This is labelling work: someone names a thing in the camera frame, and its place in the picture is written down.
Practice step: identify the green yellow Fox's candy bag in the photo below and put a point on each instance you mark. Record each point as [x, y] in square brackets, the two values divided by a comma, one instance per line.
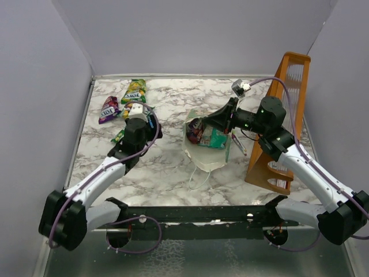
[136, 91]

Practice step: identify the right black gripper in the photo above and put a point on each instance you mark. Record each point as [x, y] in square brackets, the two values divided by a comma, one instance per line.
[221, 119]

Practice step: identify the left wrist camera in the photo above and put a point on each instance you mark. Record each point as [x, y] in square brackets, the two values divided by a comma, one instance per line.
[138, 111]

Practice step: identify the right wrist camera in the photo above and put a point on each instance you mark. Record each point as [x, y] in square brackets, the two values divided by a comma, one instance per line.
[239, 87]

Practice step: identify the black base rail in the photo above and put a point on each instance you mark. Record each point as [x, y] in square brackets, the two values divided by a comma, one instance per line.
[199, 222]

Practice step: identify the green paper gift bag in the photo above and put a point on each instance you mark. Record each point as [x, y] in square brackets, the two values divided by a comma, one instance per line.
[204, 158]

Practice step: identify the wooden rack with clear slats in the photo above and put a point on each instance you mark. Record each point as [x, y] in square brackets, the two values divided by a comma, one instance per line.
[284, 105]

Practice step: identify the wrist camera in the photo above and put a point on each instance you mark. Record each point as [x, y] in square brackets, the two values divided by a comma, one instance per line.
[138, 111]
[239, 87]

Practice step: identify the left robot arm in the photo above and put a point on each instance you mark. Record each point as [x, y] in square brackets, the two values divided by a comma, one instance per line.
[64, 220]

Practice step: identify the green white snack packet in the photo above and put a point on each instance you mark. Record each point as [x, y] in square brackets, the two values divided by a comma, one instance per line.
[118, 136]

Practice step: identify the teal snack packet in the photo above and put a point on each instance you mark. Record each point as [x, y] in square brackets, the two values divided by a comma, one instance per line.
[212, 138]

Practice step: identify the purple berry candy bag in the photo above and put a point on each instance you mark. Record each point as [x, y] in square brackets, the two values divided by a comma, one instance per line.
[195, 130]

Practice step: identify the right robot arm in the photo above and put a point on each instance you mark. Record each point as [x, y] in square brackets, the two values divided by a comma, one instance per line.
[341, 213]

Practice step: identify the purple capped marker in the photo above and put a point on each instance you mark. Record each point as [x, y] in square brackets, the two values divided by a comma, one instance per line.
[239, 144]

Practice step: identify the purple Fox's candy bag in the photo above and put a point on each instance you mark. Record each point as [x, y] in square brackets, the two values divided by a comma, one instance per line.
[109, 110]

